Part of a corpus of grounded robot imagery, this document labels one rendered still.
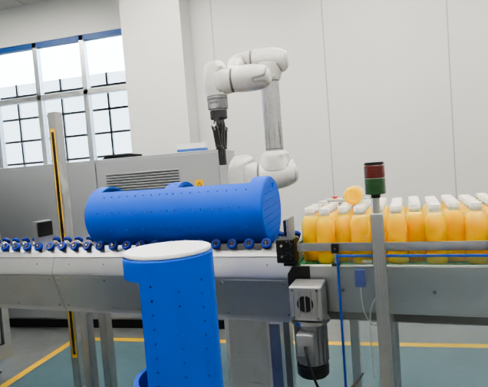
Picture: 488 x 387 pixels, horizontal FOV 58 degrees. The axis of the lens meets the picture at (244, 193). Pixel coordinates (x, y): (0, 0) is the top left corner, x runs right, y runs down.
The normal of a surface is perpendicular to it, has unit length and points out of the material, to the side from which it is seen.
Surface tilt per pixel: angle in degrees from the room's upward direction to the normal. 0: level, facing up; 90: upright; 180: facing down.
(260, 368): 90
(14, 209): 90
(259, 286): 110
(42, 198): 90
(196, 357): 90
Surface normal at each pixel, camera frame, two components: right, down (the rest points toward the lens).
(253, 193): -0.33, -0.49
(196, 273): 0.67, -0.01
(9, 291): -0.30, 0.40
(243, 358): -0.23, 0.07
